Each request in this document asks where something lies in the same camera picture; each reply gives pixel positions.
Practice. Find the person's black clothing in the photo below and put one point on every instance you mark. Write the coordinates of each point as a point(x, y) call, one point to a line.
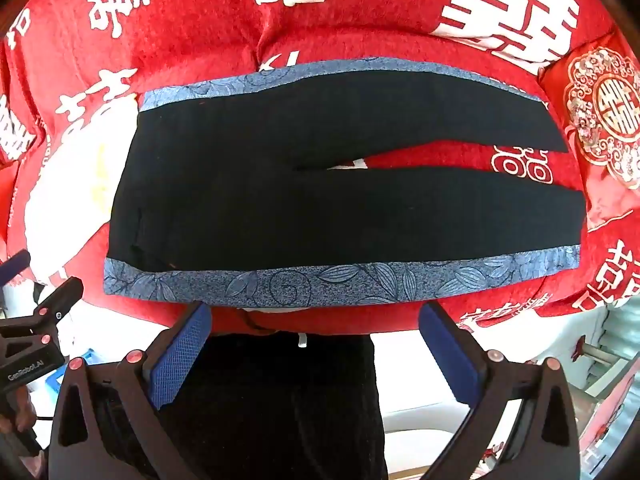
point(280, 410)

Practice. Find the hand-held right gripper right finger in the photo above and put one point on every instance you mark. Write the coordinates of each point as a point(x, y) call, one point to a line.
point(452, 355)

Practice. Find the person's left hand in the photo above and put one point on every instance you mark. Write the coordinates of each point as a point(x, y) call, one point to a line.
point(21, 410)

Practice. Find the black pants with blue trim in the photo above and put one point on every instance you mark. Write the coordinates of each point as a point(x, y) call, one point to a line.
point(280, 210)

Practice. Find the blue white packet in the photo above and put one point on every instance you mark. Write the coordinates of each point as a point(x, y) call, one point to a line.
point(52, 386)

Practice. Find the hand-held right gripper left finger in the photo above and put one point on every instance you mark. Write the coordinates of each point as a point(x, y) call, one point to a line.
point(180, 356)

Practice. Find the red printed blanket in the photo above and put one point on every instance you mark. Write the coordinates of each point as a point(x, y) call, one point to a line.
point(350, 15)

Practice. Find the grey metal rack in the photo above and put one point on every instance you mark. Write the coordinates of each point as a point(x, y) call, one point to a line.
point(602, 352)

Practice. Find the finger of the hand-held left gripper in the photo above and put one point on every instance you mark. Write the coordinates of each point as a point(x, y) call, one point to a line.
point(16, 266)
point(61, 294)

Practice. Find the red embroidered pillow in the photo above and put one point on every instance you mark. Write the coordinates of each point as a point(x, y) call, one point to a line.
point(605, 125)

